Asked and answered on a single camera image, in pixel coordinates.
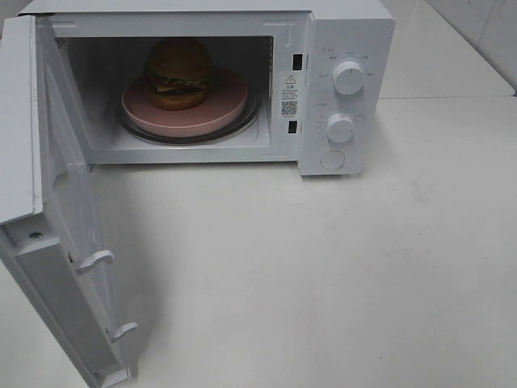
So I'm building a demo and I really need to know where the round white door button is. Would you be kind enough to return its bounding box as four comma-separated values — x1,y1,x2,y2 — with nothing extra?
320,150,346,171

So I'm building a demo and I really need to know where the pink round plate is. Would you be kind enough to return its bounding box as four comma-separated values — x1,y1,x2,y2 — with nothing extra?
121,68,249,138

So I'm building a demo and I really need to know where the burger with lettuce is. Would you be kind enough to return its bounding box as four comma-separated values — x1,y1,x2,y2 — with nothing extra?
142,37,213,111

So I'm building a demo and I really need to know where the white microwave door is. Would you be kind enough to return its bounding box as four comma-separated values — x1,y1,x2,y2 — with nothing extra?
1,15,137,387

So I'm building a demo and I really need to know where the glass microwave turntable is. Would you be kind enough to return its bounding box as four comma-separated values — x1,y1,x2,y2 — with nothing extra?
116,95,261,146

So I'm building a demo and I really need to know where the white lower microwave knob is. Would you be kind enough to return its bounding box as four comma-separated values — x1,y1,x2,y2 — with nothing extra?
326,113,355,143

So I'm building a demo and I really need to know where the white microwave knob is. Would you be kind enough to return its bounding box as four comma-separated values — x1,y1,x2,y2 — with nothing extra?
330,58,365,95
326,113,355,143

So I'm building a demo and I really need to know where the white microwave oven body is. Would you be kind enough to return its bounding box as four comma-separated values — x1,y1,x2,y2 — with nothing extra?
15,1,395,175

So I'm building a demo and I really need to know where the white upper microwave knob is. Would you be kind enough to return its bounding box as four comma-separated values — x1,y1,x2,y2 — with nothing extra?
330,58,365,95

